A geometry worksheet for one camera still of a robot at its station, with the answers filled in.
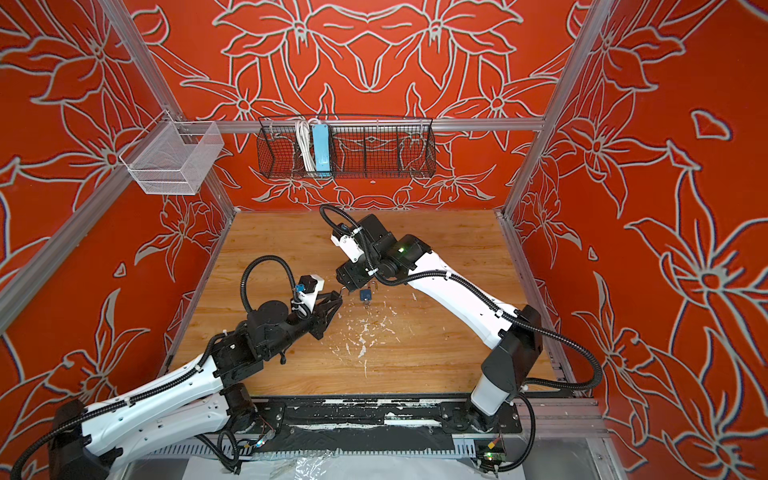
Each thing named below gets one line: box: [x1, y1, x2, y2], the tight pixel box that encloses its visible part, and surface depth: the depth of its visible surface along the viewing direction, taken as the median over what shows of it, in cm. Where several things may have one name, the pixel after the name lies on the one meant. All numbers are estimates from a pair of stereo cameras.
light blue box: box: [312, 124, 331, 172], surface depth 91 cm
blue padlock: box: [360, 289, 372, 308], surface depth 97 cm
